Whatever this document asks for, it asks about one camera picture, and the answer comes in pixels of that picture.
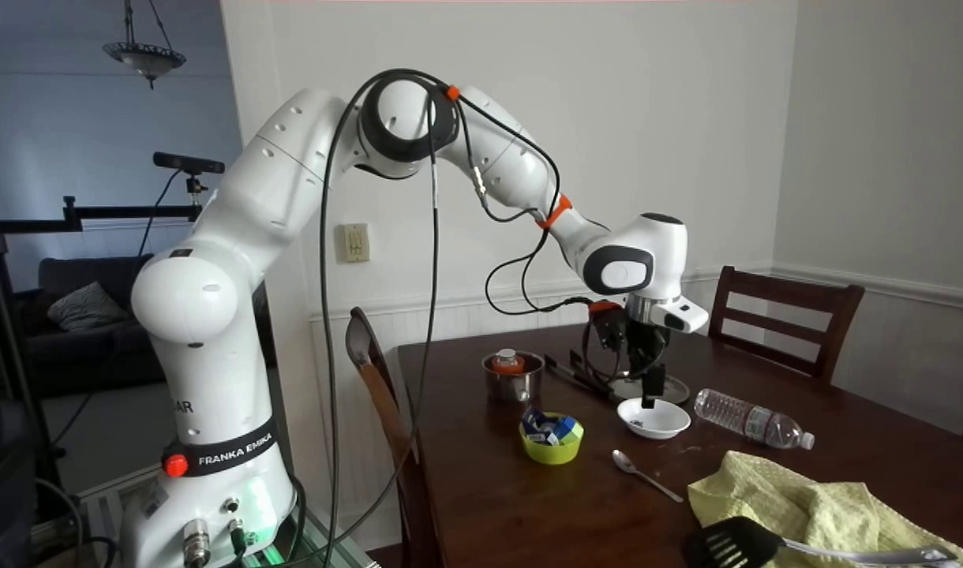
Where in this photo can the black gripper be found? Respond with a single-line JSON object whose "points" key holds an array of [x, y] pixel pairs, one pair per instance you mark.
{"points": [[635, 342]]}

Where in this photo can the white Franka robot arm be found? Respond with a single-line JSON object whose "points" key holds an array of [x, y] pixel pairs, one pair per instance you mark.
{"points": [[239, 208]]}

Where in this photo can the robot base platform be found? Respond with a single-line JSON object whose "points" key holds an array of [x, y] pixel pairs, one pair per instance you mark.
{"points": [[324, 545]]}

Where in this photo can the white bowl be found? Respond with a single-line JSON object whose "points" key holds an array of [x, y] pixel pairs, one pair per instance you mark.
{"points": [[672, 425]]}

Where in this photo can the blue and silver keys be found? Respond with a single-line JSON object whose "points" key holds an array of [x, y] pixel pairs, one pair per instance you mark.
{"points": [[550, 428]]}

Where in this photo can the yellow bowl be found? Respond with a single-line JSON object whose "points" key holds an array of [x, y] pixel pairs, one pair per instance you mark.
{"points": [[550, 446]]}

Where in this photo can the glass pan lid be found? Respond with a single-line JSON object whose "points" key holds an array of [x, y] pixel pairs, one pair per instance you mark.
{"points": [[677, 387]]}

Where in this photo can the black tongs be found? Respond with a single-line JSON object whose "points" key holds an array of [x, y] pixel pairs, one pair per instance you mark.
{"points": [[576, 370]]}

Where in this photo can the metal spoon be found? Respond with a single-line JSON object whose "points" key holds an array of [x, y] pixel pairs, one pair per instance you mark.
{"points": [[646, 474]]}

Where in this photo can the clear plastic water bottle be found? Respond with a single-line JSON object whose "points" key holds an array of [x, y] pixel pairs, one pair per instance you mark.
{"points": [[752, 419]]}

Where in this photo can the metal cup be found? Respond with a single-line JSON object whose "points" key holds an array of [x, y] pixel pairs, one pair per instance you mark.
{"points": [[516, 383]]}

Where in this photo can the orange item in cup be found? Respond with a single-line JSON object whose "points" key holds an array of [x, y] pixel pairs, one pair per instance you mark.
{"points": [[506, 364]]}

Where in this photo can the dark wooden chair slatted back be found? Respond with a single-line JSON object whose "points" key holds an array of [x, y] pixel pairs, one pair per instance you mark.
{"points": [[786, 317]]}

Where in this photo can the black slotted spatula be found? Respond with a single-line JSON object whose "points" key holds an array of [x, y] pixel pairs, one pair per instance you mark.
{"points": [[745, 545]]}

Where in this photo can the yellow cloth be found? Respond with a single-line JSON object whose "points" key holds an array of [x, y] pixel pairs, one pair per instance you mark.
{"points": [[816, 505]]}

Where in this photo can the dark wooden chair curved back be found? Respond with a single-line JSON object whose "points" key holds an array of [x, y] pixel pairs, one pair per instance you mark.
{"points": [[388, 421]]}

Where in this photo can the dark sofa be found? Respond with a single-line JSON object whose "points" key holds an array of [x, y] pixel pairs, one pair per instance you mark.
{"points": [[91, 352]]}

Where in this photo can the grey pillow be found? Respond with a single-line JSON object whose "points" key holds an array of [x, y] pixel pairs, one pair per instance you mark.
{"points": [[85, 307]]}

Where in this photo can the hanging ceiling lamp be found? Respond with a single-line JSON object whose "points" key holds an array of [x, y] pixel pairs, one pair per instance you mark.
{"points": [[144, 56]]}

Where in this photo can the black boom stand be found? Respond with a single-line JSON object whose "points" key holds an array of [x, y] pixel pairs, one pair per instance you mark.
{"points": [[39, 221]]}

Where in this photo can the beige wall switch plate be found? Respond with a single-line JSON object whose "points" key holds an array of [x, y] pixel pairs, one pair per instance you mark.
{"points": [[353, 240]]}

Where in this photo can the black camera on stand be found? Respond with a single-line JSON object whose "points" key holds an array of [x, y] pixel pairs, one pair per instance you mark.
{"points": [[185, 161]]}

